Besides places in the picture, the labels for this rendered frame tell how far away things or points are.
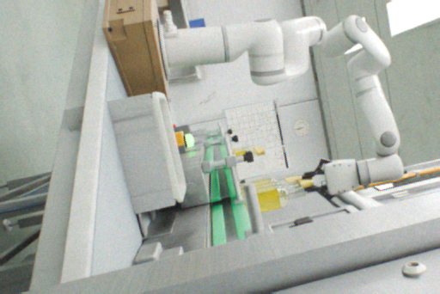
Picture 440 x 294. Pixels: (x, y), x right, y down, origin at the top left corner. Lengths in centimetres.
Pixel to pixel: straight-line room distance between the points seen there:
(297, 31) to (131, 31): 45
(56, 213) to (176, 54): 54
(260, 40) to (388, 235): 98
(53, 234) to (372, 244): 59
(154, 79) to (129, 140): 24
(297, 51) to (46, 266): 83
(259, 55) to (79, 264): 72
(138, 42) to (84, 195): 44
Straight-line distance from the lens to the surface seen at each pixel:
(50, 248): 71
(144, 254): 42
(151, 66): 104
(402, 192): 167
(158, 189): 87
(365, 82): 137
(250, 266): 18
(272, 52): 114
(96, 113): 83
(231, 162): 104
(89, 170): 72
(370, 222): 20
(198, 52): 112
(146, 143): 86
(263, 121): 706
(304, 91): 719
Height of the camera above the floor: 94
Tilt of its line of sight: 8 degrees up
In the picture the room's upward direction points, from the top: 78 degrees clockwise
